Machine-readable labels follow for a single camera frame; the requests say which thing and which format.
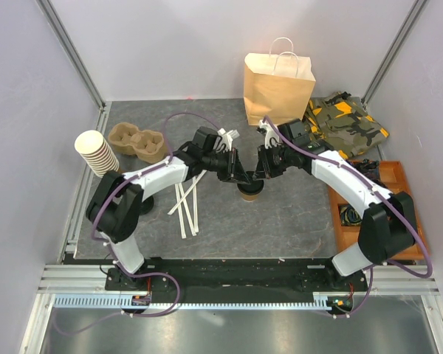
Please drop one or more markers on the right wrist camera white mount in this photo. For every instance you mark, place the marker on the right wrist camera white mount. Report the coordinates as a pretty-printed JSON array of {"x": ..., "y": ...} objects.
[{"x": 271, "y": 138}]

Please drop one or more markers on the grey slotted cable duct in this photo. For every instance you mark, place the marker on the grey slotted cable duct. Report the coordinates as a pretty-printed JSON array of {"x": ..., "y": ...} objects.
[{"x": 134, "y": 302}]

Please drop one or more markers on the black plastic cup lid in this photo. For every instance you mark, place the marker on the black plastic cup lid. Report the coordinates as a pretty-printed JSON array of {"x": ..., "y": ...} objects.
[{"x": 251, "y": 189}]

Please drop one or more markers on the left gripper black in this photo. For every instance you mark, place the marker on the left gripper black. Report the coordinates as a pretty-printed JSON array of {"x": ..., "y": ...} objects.
[{"x": 240, "y": 175}]

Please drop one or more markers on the stack of black lids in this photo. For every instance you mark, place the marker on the stack of black lids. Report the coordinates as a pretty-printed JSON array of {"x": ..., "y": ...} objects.
[{"x": 147, "y": 205}]

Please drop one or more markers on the black rolled item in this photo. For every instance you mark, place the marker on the black rolled item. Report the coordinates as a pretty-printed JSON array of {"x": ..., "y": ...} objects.
[{"x": 369, "y": 168}]

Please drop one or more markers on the brown pulp cup carrier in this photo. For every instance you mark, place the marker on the brown pulp cup carrier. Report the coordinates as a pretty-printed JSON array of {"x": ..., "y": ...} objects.
[{"x": 147, "y": 145}]

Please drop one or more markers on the stack of paper cups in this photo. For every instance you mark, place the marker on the stack of paper cups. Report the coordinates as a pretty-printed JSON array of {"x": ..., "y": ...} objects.
[{"x": 96, "y": 152}]

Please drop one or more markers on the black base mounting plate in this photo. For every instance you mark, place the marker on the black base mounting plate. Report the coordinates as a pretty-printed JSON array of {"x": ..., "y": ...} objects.
[{"x": 235, "y": 280}]

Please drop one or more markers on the white wrapped straw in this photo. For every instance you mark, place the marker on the white wrapped straw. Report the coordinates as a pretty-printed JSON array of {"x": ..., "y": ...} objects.
[
  {"x": 195, "y": 205},
  {"x": 180, "y": 210},
  {"x": 187, "y": 211},
  {"x": 183, "y": 195}
]

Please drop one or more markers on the brown paper coffee cup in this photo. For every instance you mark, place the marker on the brown paper coffee cup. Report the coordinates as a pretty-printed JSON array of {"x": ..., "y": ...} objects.
[{"x": 249, "y": 197}]

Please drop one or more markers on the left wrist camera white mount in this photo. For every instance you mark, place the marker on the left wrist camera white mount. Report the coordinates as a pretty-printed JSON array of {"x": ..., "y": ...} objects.
[{"x": 225, "y": 143}]

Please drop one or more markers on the brown paper bag with handles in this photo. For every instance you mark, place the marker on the brown paper bag with handles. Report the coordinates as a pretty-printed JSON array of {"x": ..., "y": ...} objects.
[{"x": 277, "y": 84}]

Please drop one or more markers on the blue yellow rolled item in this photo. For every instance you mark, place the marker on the blue yellow rolled item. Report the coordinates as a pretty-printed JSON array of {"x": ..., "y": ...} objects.
[{"x": 349, "y": 216}]

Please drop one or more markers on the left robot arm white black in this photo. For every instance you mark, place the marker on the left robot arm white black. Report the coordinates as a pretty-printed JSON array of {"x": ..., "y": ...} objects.
[{"x": 115, "y": 207}]

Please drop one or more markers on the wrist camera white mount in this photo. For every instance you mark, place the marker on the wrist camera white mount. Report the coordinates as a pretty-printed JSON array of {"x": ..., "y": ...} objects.
[
  {"x": 225, "y": 143},
  {"x": 271, "y": 138}
]

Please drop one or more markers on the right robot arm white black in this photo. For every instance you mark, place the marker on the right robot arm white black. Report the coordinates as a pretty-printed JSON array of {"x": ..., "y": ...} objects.
[{"x": 388, "y": 221}]

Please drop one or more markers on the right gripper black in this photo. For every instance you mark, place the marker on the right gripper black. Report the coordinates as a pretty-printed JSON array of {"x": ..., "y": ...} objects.
[{"x": 264, "y": 170}]

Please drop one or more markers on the camouflage folded cloth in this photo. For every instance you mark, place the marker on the camouflage folded cloth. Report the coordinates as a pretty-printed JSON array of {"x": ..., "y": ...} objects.
[{"x": 344, "y": 124}]

